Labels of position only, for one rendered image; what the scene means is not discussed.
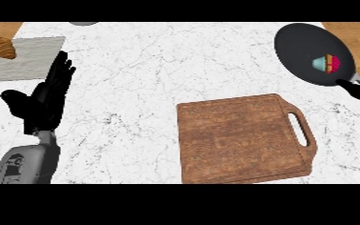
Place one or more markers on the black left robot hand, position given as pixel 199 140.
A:
pixel 44 103

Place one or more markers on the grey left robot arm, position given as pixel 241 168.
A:
pixel 30 163

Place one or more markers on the brown wooden cutting board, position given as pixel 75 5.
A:
pixel 236 139

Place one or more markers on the black frying pan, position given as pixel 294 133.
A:
pixel 304 52

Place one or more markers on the pink and teal cupcake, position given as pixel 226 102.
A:
pixel 326 63

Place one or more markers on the grey rectangular placemat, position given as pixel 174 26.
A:
pixel 33 58

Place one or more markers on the brown croissant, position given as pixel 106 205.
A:
pixel 6 49

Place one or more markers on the grey round object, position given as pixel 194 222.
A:
pixel 83 23

